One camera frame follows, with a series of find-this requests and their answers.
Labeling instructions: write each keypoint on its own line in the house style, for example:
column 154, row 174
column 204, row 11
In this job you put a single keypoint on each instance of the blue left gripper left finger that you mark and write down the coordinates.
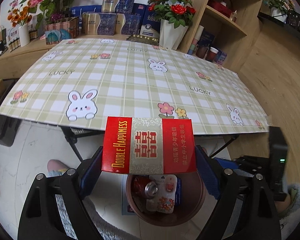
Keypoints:
column 90, row 173

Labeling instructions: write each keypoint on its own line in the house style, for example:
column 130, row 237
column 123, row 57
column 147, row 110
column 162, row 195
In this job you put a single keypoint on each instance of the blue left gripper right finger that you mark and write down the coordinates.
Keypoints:
column 206, row 172

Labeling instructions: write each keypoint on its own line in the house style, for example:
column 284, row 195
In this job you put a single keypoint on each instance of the blue cardboard box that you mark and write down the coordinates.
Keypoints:
column 178, row 192

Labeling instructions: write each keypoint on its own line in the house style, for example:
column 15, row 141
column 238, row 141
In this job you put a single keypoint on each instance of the floral white plastic package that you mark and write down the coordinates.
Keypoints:
column 164, row 202

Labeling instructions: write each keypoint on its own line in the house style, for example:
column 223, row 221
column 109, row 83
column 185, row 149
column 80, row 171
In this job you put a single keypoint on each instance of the red cigarette pack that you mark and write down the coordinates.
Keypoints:
column 174, row 151

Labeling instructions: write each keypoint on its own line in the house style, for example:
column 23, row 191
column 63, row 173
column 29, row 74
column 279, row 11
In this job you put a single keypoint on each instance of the brown plastic trash bin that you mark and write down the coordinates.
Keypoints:
column 193, row 194

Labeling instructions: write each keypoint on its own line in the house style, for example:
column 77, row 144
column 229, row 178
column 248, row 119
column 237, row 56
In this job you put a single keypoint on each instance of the green plaid bunny tablecloth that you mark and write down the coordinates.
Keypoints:
column 80, row 83

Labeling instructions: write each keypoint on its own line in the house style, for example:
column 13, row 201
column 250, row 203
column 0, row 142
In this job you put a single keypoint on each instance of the red cup on shelf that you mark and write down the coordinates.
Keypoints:
column 211, row 54

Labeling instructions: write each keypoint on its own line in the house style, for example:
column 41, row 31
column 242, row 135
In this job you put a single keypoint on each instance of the stack of pastel cups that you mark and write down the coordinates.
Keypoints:
column 195, row 40

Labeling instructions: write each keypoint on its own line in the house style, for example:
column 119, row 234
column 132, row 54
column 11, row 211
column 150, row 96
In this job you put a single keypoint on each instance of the white flower pot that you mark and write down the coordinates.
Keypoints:
column 171, row 37

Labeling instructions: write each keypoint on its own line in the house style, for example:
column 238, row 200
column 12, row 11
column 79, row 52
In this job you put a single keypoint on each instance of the dark blue gift box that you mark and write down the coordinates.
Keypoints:
column 99, row 23

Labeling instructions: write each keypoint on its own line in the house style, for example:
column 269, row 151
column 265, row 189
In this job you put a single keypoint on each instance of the red gift basket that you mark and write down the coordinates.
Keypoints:
column 225, row 7

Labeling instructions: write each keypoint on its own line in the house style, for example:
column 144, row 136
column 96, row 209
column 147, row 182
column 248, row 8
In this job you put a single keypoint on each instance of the red rose bouquet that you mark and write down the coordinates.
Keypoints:
column 176, row 12

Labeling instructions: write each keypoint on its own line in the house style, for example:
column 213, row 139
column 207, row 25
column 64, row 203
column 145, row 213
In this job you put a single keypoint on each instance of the white vase orange flowers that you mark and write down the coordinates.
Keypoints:
column 21, row 27

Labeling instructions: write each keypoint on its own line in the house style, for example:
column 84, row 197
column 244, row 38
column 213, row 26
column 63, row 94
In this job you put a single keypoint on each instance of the black folding table frame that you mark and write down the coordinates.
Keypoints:
column 144, row 140

